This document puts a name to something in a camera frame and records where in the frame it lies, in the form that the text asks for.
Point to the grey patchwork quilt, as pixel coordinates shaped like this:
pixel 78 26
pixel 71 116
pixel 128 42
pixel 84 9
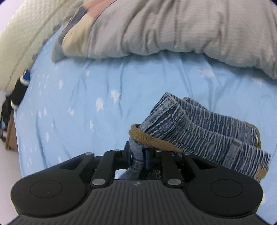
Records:
pixel 173 28

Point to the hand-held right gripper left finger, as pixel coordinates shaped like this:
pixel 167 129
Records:
pixel 123 159

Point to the cream quilted headboard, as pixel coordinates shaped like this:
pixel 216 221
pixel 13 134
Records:
pixel 23 43

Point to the black rolled bolster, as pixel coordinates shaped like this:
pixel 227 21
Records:
pixel 19 90

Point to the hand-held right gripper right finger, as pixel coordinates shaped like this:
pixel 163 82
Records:
pixel 149 160

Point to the bed with blue tree-print sheet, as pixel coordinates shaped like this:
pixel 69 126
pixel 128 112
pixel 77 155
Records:
pixel 86 129

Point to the wooden nightstand with drawers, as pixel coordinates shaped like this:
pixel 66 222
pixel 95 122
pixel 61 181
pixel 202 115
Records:
pixel 12 134

